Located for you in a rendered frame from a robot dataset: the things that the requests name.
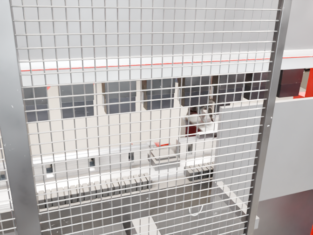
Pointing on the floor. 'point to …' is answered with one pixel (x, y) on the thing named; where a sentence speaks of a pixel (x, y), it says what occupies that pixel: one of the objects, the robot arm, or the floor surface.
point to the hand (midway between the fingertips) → (208, 121)
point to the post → (16, 129)
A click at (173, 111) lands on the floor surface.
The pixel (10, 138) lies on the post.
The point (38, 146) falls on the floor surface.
